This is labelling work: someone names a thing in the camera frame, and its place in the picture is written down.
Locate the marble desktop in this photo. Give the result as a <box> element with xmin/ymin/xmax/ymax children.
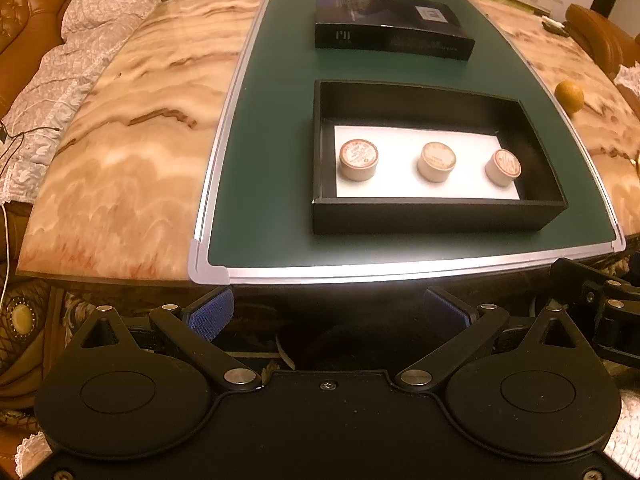
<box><xmin>15</xmin><ymin>0</ymin><xmax>640</xmax><ymax>281</ymax></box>

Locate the brown leather armchair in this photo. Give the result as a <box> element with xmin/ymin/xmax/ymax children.
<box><xmin>565</xmin><ymin>4</ymin><xmax>640</xmax><ymax>81</ymax></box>

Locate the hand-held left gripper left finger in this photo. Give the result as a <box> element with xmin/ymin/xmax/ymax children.
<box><xmin>74</xmin><ymin>287</ymin><xmax>263</xmax><ymax>394</ymax></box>

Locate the pale lace sofa cover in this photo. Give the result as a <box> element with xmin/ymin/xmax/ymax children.
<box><xmin>0</xmin><ymin>0</ymin><xmax>161</xmax><ymax>206</ymax></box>

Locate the green board with metal frame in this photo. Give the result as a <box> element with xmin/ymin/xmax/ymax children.
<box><xmin>187</xmin><ymin>0</ymin><xmax>626</xmax><ymax>285</ymax></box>

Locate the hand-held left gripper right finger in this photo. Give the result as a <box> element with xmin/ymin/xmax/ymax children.
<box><xmin>394</xmin><ymin>286</ymin><xmax>604</xmax><ymax>392</ymax></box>

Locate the round container pale lid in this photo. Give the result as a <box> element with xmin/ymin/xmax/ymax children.
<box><xmin>416</xmin><ymin>141</ymin><xmax>457</xmax><ymax>182</ymax></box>

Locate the black box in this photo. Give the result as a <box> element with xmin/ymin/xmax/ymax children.
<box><xmin>312</xmin><ymin>80</ymin><xmax>568</xmax><ymax>235</ymax></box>

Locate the round container red print lid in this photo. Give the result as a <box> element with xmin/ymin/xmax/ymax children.
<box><xmin>339</xmin><ymin>140</ymin><xmax>377</xmax><ymax>180</ymax></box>
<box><xmin>485</xmin><ymin>149</ymin><xmax>521</xmax><ymax>187</ymax></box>

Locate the orange fruit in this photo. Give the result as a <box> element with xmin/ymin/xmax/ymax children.
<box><xmin>555</xmin><ymin>81</ymin><xmax>585</xmax><ymax>113</ymax></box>

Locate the closed dark flat box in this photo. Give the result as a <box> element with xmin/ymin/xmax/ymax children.
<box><xmin>314</xmin><ymin>0</ymin><xmax>476</xmax><ymax>62</ymax></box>

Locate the black cable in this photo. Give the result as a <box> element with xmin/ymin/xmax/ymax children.
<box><xmin>0</xmin><ymin>125</ymin><xmax>31</xmax><ymax>171</ymax></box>

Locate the white foam box liner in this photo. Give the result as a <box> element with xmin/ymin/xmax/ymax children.
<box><xmin>334</xmin><ymin>125</ymin><xmax>523</xmax><ymax>200</ymax></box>

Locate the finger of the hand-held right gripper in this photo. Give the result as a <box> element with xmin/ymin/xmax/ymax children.
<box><xmin>552</xmin><ymin>258</ymin><xmax>640</xmax><ymax>361</ymax></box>

